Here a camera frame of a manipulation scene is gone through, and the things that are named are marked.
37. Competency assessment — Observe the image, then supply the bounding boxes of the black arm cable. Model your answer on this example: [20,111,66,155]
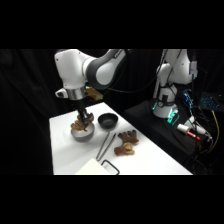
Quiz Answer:
[106,49,184,95]

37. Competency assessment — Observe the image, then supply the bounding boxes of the brown moose plush toy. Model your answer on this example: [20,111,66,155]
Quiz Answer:
[113,129,140,157]

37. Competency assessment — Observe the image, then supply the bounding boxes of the grey bowl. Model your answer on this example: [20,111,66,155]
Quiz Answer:
[70,122,96,143]

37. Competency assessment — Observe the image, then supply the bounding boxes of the black wire handle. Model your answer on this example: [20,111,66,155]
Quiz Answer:
[100,159,121,176]

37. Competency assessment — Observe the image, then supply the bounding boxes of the black robot stand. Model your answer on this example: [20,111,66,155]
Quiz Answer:
[123,99,204,158]

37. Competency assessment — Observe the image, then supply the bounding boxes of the yellow cable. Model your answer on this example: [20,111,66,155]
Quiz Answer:
[207,109,222,155]

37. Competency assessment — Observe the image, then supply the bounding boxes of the black bowl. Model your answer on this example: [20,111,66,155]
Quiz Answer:
[97,112,120,130]

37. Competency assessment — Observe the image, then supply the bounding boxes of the black curtain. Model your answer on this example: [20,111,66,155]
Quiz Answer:
[0,49,224,176]

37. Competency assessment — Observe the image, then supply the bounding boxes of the blue electronics board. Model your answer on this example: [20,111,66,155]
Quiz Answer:
[182,89,197,108]

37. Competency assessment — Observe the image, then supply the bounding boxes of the keyboard with blue lights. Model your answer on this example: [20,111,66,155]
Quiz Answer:
[199,91,224,112]

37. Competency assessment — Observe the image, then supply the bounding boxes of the metal tongs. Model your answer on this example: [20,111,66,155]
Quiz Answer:
[95,131,118,161]

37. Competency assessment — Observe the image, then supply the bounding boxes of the white cylinder with red tip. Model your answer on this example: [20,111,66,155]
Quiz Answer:
[176,122,203,141]

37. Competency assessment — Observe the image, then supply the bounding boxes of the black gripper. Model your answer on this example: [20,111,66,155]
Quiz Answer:
[76,98,95,130]

